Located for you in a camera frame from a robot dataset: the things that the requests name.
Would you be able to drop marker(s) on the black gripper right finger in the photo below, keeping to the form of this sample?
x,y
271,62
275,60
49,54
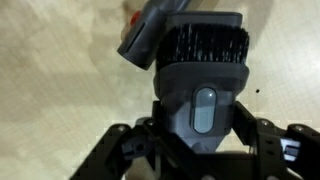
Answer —
x,y
283,153

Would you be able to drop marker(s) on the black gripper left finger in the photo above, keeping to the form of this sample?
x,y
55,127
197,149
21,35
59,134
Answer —
x,y
133,153

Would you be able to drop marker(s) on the grey vacuum brush attachment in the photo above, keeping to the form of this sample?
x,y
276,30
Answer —
x,y
203,70

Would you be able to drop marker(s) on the grey vacuum crevice tool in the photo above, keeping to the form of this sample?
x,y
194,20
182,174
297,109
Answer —
x,y
143,36

